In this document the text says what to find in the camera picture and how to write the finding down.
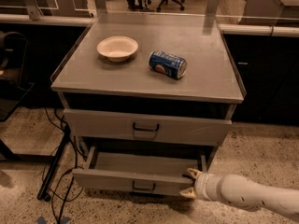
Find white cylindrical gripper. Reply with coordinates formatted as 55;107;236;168
179;168;222;202

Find grey drawer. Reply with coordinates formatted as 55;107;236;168
64;109;232;146
72;147;207;196

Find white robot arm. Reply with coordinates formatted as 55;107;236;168
180;168;299;222

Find grey metal drawer cabinet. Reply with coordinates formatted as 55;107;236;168
50;11;247;198

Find grey top drawer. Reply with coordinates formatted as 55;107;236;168
64;109;232;146

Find blue Pepsi can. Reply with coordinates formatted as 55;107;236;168
149;50;187;79

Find black floor stand leg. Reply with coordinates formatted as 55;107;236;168
37;125;70;202

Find white paper bowl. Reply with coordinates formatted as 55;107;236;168
97;36;138;63

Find black chair at left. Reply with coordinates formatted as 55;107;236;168
0;32;34;121

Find black floor cable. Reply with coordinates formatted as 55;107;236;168
41;106;88;224

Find white horizontal rail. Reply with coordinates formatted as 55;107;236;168
0;14;299;37

